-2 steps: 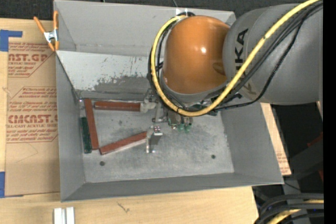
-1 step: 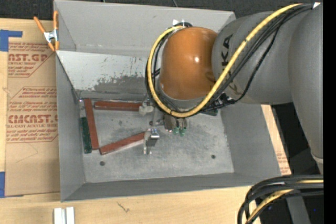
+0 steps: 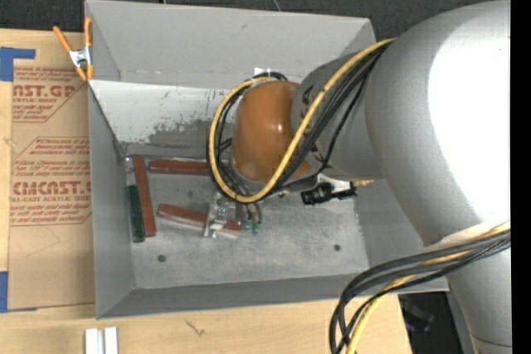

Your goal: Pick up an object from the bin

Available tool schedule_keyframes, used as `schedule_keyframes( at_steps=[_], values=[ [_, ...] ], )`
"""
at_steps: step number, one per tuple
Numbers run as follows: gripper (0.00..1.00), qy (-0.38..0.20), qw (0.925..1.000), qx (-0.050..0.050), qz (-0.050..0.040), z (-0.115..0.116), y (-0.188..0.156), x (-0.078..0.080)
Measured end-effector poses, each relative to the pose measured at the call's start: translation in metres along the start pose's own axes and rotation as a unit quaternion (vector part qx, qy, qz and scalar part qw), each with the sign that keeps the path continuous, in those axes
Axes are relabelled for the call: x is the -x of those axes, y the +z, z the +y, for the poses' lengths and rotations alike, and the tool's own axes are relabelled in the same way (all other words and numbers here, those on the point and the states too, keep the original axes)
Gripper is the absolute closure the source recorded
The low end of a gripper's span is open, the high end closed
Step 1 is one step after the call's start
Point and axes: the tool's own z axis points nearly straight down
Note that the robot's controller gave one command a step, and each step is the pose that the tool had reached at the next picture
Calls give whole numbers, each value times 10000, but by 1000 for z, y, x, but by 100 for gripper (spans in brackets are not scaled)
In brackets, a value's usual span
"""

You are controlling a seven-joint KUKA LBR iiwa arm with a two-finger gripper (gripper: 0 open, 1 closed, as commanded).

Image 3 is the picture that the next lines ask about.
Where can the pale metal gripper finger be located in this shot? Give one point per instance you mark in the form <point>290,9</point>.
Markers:
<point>214,231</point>
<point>220,213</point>

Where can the red-brown flat block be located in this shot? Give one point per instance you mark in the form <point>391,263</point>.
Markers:
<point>144,195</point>
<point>178,167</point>
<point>180,214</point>

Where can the grey metal bin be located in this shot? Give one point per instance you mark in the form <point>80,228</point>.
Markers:
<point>249,257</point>

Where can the dark green flat block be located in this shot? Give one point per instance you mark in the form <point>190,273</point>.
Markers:
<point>135,215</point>

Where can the brown cardboard board, red print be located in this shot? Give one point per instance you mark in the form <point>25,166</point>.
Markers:
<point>45,161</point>

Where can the black cylinder on white bracket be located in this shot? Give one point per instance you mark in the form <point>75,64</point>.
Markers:
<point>321,192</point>

